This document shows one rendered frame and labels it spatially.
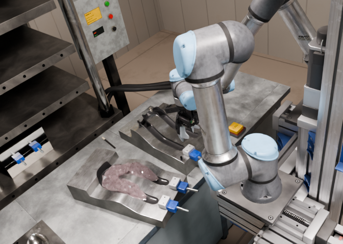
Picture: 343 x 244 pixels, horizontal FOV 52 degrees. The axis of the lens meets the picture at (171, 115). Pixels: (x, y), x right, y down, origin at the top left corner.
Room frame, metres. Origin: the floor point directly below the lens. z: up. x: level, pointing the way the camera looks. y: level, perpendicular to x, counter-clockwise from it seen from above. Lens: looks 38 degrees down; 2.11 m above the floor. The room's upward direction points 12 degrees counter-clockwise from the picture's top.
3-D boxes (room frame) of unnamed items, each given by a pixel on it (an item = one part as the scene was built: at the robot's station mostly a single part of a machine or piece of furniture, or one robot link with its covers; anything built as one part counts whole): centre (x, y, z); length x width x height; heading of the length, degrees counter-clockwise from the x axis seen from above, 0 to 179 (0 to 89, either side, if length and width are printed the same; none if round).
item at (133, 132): (1.44, 0.05, 0.87); 0.50 x 0.26 x 0.14; 40
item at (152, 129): (1.42, 0.05, 0.92); 0.35 x 0.16 x 0.09; 40
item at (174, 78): (1.21, -0.06, 1.31); 0.09 x 0.08 x 0.11; 10
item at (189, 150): (1.19, -0.08, 0.89); 0.13 x 0.05 x 0.05; 40
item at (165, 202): (0.96, 0.07, 0.85); 0.13 x 0.05 x 0.05; 57
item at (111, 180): (1.15, 0.27, 0.90); 0.26 x 0.18 x 0.08; 57
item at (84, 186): (1.15, 0.27, 0.85); 0.50 x 0.26 x 0.11; 57
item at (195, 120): (1.20, -0.07, 1.15); 0.09 x 0.08 x 0.12; 40
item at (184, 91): (1.11, -0.10, 1.31); 0.11 x 0.11 x 0.08; 10
